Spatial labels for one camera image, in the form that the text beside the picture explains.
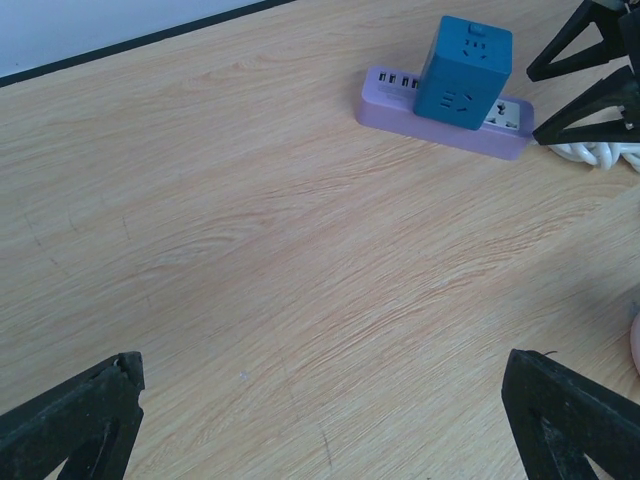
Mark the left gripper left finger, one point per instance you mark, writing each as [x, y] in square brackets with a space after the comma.
[86, 426]

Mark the purple power strip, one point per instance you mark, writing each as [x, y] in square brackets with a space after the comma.
[386, 103]

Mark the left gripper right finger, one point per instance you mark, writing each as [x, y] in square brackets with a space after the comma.
[562, 422]

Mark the dark blue cube adapter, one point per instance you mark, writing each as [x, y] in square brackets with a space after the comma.
[466, 69]

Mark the pink round socket base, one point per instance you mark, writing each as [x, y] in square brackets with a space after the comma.
[635, 342]

